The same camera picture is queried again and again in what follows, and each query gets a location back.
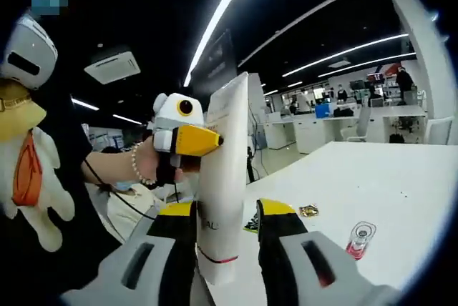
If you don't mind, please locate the person's left hand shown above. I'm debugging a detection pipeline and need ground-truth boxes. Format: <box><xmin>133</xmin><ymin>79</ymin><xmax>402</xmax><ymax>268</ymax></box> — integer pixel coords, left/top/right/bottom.
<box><xmin>135</xmin><ymin>141</ymin><xmax>201</xmax><ymax>187</ymax></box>

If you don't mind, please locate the white bead bracelet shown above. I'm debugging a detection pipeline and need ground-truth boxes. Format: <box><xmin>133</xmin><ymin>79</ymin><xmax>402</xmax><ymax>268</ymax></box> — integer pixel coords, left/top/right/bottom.
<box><xmin>130</xmin><ymin>141</ymin><xmax>158</xmax><ymax>186</ymax></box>

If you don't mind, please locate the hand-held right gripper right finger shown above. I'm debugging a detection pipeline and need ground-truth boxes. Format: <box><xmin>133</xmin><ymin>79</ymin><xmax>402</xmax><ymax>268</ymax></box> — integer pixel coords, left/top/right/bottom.
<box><xmin>255</xmin><ymin>197</ymin><xmax>401</xmax><ymax>306</ymax></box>

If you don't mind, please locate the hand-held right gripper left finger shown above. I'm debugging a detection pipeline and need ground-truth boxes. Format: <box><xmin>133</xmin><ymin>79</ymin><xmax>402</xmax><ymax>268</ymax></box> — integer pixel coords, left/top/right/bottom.
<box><xmin>60</xmin><ymin>200</ymin><xmax>198</xmax><ymax>306</ymax></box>

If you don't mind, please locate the hanging black screen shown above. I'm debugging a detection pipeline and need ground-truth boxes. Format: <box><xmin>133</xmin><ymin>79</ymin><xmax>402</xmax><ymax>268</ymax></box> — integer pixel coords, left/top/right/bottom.
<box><xmin>203</xmin><ymin>29</ymin><xmax>239</xmax><ymax>84</ymax></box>

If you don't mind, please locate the grey white chest device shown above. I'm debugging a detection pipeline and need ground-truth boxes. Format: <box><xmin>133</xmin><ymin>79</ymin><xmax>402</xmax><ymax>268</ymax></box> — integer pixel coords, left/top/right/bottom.
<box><xmin>0</xmin><ymin>14</ymin><xmax>59</xmax><ymax>92</ymax></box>

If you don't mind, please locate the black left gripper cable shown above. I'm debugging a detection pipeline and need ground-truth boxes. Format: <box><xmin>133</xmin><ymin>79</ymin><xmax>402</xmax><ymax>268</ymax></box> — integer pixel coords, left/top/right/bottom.
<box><xmin>84</xmin><ymin>158</ymin><xmax>180</xmax><ymax>221</ymax></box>

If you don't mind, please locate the gold skincare sachet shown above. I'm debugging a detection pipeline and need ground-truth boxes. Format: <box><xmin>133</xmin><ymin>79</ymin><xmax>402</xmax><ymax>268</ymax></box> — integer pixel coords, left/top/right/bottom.
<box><xmin>298</xmin><ymin>204</ymin><xmax>320</xmax><ymax>218</ymax></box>

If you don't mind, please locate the white skincare tube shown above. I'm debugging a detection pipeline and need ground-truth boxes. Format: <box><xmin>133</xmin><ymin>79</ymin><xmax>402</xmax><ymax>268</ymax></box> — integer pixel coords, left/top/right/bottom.
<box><xmin>195</xmin><ymin>71</ymin><xmax>250</xmax><ymax>285</ymax></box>

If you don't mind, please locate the tall red-collared skincare bottle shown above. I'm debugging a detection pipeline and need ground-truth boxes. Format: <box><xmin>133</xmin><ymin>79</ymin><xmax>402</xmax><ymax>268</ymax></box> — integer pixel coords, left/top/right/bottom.
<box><xmin>344</xmin><ymin>220</ymin><xmax>377</xmax><ymax>261</ymax></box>

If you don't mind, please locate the ceiling air conditioner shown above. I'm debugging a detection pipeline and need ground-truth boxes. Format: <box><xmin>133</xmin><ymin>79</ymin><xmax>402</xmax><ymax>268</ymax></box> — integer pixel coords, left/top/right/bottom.
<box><xmin>84</xmin><ymin>50</ymin><xmax>141</xmax><ymax>85</ymax></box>

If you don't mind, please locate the green black skincare mask packet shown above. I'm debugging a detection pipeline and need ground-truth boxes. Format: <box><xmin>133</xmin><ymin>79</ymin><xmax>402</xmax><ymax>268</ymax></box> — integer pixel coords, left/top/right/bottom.
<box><xmin>242</xmin><ymin>212</ymin><xmax>259</xmax><ymax>234</ymax></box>

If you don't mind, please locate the blue box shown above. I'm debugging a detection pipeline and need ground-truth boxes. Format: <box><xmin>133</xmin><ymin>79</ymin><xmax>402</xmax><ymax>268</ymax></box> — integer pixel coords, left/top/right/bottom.
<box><xmin>314</xmin><ymin>102</ymin><xmax>337</xmax><ymax>119</ymax></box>

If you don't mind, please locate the white plush toy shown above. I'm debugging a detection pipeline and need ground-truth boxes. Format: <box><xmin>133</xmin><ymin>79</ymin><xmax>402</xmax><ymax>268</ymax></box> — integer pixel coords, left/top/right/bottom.
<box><xmin>0</xmin><ymin>80</ymin><xmax>76</xmax><ymax>253</ymax></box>

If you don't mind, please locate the white office chair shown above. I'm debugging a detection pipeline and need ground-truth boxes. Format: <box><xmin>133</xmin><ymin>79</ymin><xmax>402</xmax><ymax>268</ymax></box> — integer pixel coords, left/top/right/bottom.
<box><xmin>424</xmin><ymin>116</ymin><xmax>454</xmax><ymax>146</ymax></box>
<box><xmin>341</xmin><ymin>105</ymin><xmax>372</xmax><ymax>142</ymax></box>

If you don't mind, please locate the person's black shirt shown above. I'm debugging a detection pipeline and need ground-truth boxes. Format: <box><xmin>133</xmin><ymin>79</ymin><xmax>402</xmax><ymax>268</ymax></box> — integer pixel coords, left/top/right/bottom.
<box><xmin>0</xmin><ymin>0</ymin><xmax>125</xmax><ymax>296</ymax></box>

